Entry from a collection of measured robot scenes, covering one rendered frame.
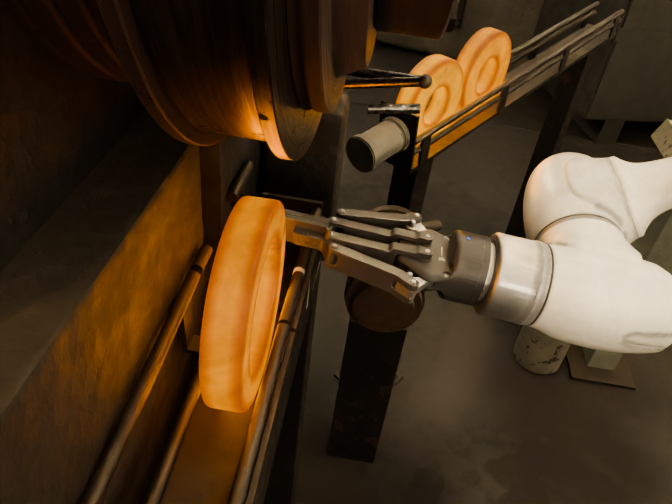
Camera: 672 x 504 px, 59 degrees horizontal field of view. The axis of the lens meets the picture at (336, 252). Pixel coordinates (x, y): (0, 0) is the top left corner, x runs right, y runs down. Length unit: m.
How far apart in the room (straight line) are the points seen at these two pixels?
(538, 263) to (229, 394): 0.33
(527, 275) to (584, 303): 0.06
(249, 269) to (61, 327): 0.14
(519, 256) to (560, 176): 0.18
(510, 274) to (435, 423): 0.85
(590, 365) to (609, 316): 1.04
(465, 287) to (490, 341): 1.03
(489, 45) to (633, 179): 0.45
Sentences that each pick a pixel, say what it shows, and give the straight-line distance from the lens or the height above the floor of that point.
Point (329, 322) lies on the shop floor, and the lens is 1.58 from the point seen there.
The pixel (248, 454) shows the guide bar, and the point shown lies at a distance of 0.49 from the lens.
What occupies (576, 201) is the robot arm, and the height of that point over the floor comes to 0.77.
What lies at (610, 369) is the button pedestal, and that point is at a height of 0.01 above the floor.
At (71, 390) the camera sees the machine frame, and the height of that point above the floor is 0.83.
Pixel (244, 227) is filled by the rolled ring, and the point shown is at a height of 0.84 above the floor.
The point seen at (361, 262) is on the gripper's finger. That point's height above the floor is 0.75.
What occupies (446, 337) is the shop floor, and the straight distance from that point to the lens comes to 1.61.
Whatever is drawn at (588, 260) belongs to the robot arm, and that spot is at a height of 0.77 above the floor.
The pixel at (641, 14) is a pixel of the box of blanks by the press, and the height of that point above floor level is 0.54.
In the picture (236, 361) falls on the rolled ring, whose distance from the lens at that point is 0.45.
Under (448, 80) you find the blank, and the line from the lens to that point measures 1.04.
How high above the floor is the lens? 1.12
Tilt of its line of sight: 39 degrees down
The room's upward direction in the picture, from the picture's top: 7 degrees clockwise
